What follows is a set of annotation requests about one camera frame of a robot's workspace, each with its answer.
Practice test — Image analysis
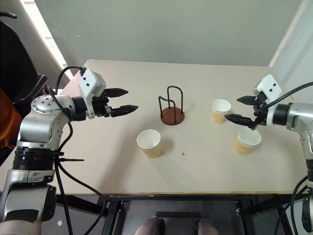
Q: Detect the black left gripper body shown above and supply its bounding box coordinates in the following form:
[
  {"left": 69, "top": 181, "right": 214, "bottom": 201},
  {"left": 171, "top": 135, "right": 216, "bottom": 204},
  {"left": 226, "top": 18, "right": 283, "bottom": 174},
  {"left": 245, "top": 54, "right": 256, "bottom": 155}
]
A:
[{"left": 91, "top": 94, "right": 113, "bottom": 118}]

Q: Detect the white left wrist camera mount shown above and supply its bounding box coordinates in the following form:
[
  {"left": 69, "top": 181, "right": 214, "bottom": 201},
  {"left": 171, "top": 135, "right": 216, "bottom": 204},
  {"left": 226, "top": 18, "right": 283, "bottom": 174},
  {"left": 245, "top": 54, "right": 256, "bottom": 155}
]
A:
[{"left": 78, "top": 68, "right": 107, "bottom": 119}]

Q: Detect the black metal table frame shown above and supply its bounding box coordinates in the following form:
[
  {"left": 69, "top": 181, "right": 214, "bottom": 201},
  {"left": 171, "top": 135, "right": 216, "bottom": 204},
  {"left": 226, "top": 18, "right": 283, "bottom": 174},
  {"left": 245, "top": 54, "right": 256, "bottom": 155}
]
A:
[{"left": 55, "top": 192, "right": 305, "bottom": 235}]

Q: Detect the yellow paper cup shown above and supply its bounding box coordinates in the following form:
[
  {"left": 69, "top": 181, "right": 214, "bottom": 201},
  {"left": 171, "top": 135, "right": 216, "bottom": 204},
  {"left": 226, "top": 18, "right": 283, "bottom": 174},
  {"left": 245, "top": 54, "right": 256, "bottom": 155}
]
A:
[
  {"left": 234, "top": 127, "right": 262, "bottom": 156},
  {"left": 136, "top": 129, "right": 163, "bottom": 159},
  {"left": 211, "top": 98, "right": 232, "bottom": 124}
]

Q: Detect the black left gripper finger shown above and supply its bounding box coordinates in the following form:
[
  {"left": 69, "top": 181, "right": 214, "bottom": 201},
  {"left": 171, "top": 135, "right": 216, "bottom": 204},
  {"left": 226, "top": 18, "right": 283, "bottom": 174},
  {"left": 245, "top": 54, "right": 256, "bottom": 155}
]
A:
[
  {"left": 111, "top": 104, "right": 139, "bottom": 118},
  {"left": 104, "top": 87, "right": 129, "bottom": 99}
]

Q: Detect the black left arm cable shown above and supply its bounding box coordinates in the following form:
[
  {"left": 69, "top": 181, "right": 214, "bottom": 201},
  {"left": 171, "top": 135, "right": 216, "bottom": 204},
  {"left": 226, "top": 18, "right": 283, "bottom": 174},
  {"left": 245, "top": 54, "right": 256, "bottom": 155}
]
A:
[{"left": 44, "top": 65, "right": 109, "bottom": 235}]

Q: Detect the wooden-base metal wire cup holder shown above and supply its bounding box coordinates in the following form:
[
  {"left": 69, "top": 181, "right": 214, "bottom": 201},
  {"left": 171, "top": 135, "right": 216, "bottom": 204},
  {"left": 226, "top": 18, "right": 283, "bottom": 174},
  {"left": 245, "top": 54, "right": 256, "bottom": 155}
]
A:
[{"left": 158, "top": 85, "right": 186, "bottom": 126}]

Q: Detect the black office chair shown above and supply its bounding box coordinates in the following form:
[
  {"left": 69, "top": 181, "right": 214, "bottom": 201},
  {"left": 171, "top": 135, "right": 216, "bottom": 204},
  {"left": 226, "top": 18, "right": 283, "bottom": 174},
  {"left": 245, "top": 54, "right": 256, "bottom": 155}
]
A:
[{"left": 0, "top": 11, "right": 48, "bottom": 150}]

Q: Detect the dark rounded shape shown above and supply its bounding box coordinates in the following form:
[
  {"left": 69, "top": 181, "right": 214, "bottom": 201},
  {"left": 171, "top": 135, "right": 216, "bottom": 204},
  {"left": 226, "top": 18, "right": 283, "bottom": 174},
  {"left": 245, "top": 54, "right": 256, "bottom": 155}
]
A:
[
  {"left": 135, "top": 217, "right": 166, "bottom": 235},
  {"left": 195, "top": 218, "right": 219, "bottom": 235}
]

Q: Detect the black zip tie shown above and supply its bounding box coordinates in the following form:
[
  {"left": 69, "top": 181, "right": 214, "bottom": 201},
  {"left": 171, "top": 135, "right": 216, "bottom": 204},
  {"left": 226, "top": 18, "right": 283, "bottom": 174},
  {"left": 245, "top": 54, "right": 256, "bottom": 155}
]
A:
[{"left": 55, "top": 151, "right": 85, "bottom": 164}]

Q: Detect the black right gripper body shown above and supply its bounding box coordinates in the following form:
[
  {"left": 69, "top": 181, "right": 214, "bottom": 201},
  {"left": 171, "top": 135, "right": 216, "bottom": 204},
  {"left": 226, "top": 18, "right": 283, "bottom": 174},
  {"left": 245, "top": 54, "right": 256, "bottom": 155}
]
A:
[{"left": 249, "top": 91, "right": 268, "bottom": 130}]

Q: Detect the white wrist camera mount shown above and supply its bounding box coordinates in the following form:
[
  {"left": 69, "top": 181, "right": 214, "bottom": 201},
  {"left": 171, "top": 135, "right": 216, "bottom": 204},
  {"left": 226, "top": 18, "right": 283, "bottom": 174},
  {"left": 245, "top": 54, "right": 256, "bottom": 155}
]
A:
[
  {"left": 252, "top": 74, "right": 282, "bottom": 126},
  {"left": 78, "top": 68, "right": 107, "bottom": 119}
]

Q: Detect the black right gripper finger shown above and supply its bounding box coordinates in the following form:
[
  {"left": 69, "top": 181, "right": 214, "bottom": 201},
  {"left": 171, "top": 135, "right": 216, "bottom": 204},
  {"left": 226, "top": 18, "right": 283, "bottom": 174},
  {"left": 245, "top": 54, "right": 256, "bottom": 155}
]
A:
[
  {"left": 236, "top": 95, "right": 257, "bottom": 105},
  {"left": 224, "top": 113, "right": 253, "bottom": 128}
]

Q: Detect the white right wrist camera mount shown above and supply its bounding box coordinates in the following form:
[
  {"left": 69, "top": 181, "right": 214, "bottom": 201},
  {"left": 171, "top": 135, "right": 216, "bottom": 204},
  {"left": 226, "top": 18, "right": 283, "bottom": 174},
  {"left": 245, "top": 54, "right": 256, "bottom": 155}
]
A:
[{"left": 252, "top": 74, "right": 282, "bottom": 126}]

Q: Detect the black flat plate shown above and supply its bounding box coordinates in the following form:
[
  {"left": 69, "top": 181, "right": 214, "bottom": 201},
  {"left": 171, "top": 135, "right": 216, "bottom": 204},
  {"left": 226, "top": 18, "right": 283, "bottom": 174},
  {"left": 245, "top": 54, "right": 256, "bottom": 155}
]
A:
[{"left": 156, "top": 211, "right": 202, "bottom": 220}]

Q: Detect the orange cloth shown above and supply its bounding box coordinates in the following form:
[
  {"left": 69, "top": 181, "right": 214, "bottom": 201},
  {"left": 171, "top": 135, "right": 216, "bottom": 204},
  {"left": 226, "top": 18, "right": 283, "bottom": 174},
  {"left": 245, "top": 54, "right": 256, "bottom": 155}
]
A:
[{"left": 0, "top": 88, "right": 24, "bottom": 149}]

